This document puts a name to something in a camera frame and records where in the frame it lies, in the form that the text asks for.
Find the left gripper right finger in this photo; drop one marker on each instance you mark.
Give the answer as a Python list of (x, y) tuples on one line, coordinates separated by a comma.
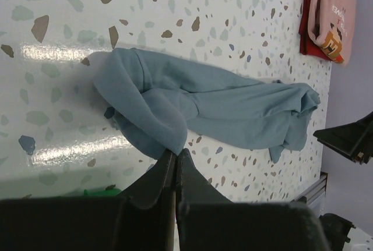
[(207, 220)]

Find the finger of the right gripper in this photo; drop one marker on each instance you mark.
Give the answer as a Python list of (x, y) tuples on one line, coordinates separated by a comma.
[(353, 141)]

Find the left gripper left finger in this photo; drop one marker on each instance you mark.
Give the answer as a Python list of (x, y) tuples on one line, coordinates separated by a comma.
[(141, 217)]

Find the blue t-shirt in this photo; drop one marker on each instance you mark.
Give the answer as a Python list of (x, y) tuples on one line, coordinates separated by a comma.
[(157, 99)]

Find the green plastic basket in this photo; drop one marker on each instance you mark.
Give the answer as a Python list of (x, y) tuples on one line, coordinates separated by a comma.
[(102, 193)]

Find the red folded t-shirt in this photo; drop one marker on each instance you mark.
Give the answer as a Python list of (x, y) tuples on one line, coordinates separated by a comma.
[(307, 46)]

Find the pink folded t-shirt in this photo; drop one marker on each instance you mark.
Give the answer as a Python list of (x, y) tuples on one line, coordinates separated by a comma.
[(331, 25)]

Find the aluminium frame rail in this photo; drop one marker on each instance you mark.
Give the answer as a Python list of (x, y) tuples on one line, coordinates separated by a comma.
[(314, 197)]

